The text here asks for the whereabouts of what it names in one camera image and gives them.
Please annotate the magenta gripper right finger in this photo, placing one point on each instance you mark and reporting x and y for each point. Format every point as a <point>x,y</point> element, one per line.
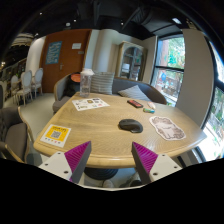
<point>151,166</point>

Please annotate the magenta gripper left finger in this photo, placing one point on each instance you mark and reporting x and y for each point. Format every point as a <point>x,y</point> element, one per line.
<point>69,165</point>

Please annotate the black computer mouse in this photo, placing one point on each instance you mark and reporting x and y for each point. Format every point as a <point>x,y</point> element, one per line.
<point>131,125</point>

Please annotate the yellow QR code sticker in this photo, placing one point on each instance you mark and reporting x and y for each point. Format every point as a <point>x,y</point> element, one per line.
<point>56,135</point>

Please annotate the ornate paper coaster mat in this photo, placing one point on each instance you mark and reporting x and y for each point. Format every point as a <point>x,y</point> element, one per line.
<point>167,129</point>

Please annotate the green small tube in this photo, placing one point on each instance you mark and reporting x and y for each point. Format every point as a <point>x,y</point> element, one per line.
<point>146,110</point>

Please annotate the white printed menu sheet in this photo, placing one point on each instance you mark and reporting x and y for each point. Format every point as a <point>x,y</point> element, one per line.
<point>87,104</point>

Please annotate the pink small eraser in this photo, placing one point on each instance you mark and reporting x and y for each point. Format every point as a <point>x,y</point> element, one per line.
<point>151,105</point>

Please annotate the grey curved sofa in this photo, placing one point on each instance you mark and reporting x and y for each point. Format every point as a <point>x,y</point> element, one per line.
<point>65,88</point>

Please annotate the light grey striped cushion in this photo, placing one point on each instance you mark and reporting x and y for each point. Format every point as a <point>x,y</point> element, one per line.
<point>134,92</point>

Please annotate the orange round cushion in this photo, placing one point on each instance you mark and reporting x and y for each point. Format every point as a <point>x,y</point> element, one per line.
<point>76,78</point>

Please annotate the white dining chair far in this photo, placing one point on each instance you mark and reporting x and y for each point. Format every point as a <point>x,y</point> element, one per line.
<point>37,81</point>

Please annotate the white dining chair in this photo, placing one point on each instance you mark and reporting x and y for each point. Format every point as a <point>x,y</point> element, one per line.
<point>37,81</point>
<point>26,86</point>

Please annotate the glass display cabinet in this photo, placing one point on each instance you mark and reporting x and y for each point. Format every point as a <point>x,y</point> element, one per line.
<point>131,61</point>

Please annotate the brown wooden door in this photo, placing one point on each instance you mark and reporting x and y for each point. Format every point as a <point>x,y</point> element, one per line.
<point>72,56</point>

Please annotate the black table pedestal base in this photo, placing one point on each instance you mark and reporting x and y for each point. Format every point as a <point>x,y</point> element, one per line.
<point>100,174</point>

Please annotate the grey armchair wooden frame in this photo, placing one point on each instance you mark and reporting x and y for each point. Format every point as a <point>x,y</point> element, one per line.
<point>16,138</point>

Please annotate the blue wall poster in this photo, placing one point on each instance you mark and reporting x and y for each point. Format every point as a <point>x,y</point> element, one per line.
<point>53,53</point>

